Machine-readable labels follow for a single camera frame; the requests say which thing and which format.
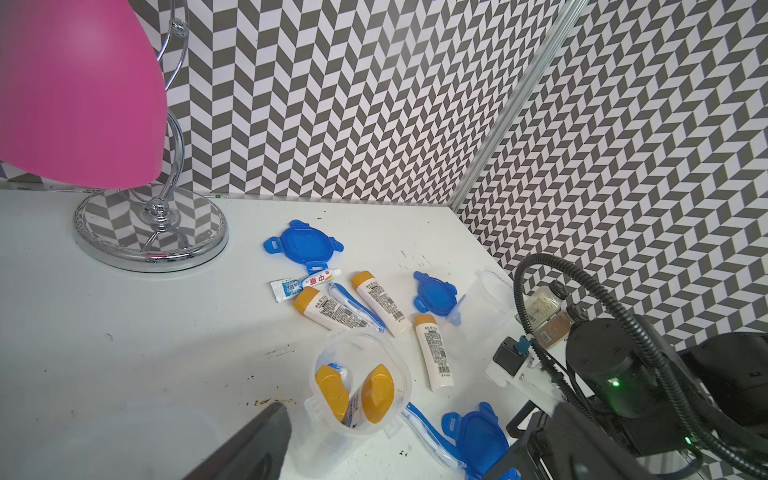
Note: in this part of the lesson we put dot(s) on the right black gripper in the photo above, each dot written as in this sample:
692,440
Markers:
566,445

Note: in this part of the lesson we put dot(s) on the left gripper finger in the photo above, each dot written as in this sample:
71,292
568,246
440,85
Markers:
257,451

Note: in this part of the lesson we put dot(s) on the blue lid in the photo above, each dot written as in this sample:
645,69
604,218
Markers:
437,297
478,439
304,245

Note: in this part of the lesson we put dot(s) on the white bottle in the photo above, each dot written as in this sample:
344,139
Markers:
434,352
331,385
377,394
322,309
381,303

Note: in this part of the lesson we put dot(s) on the blue toothbrush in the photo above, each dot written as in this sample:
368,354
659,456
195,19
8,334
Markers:
345,298
341,369
444,443

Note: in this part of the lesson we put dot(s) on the clear cup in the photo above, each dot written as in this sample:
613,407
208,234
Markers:
319,442
483,316

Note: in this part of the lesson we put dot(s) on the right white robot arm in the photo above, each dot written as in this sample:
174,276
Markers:
623,393

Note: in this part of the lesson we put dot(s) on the brown spice jar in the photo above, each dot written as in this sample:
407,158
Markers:
558,327

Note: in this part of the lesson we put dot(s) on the green herb spice jar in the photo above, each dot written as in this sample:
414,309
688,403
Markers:
545,302

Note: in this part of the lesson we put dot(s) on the white bottle by cup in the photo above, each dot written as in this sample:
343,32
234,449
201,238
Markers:
434,352

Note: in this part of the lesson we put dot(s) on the toothpaste tube back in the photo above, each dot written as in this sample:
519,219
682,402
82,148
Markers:
286,289

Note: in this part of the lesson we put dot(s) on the blue toothbrush back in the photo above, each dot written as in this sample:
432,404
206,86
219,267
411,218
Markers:
345,298

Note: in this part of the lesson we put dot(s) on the blue lid under cup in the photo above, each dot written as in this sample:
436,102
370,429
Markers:
437,297

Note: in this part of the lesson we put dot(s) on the chrome glass holder stand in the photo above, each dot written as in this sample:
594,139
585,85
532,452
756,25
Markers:
152,229

